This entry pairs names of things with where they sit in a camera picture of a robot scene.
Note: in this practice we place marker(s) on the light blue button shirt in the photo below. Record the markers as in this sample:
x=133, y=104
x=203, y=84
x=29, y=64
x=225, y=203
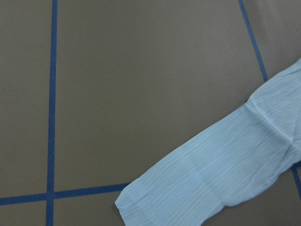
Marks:
x=230, y=162

